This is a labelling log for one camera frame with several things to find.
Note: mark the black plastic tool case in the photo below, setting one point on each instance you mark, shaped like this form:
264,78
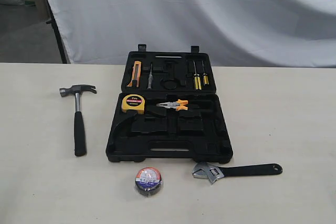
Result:
199,133

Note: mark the black electrical tape roll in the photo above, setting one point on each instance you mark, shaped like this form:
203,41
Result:
148,181

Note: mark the adjustable wrench black handle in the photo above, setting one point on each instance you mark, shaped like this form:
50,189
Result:
213,173

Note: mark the claw hammer black grip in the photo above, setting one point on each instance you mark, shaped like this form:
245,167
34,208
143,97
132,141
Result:
80,148

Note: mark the large yellow black screwdriver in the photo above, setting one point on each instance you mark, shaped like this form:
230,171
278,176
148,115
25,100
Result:
197,80

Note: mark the orange utility knife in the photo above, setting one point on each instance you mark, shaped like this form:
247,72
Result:
136,72

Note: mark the yellow tape measure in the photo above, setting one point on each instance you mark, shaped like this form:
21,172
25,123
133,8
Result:
133,102

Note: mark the small yellow black screwdriver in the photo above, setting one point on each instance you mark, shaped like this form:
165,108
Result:
205,75

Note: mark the white backdrop cloth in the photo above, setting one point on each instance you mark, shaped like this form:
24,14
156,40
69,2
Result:
256,33

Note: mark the black backdrop stand pole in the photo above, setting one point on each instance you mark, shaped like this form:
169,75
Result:
51,21

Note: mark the orange handled pliers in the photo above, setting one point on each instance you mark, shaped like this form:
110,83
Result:
176,105

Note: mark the clear handled test screwdriver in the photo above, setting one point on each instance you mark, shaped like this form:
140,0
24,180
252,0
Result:
150,78

